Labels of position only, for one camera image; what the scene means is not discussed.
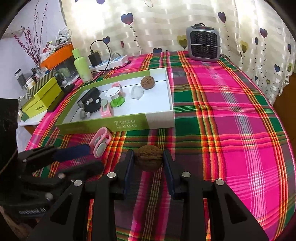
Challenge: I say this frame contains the large brown walnut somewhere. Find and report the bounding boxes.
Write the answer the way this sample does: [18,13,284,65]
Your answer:
[135,145,163,172]

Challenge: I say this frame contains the small grey round knob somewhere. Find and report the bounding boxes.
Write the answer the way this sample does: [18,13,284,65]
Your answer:
[79,109,91,120]

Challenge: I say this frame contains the black oval three-button remote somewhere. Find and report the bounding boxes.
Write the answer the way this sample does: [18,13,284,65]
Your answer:
[84,95,101,113]

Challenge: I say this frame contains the black bar with clear end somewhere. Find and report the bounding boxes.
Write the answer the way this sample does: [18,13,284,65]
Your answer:
[77,87,100,108]

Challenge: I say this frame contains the white disc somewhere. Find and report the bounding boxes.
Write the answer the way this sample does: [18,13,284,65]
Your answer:
[105,87,125,108]

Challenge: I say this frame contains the small brown walnut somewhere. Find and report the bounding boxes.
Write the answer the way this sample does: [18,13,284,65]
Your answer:
[140,76,155,90]

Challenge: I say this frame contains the striped patterned box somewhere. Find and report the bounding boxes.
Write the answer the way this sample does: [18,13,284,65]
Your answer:
[18,69,58,105]

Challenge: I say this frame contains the yellow-green shoe box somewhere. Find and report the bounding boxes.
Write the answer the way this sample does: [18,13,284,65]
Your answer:
[21,77,62,118]

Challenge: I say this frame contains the green white shallow box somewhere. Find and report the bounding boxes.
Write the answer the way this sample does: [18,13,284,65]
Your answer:
[56,68,175,134]

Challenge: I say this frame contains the white blue power strip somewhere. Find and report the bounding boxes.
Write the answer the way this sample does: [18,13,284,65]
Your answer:
[89,55,128,71]

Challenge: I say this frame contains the green lotion bottle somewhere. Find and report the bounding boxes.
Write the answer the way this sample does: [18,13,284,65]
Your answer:
[72,48,93,83]

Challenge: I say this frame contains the black charger adapter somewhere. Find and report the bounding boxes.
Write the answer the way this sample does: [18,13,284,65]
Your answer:
[88,50,102,67]

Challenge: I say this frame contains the orange storage bin lid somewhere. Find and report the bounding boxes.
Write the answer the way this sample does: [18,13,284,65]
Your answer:
[40,44,74,70]

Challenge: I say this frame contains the red dried flower branches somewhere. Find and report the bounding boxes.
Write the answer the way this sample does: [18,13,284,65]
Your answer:
[13,1,48,67]

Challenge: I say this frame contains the grey mini space heater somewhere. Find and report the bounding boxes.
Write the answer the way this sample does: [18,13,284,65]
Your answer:
[186,23,221,62]

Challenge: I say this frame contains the heart-pattern curtain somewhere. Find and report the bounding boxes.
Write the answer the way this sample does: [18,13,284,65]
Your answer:
[60,0,295,103]

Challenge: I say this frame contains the black charging cable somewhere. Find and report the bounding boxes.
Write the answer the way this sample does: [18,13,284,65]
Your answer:
[89,39,132,82]

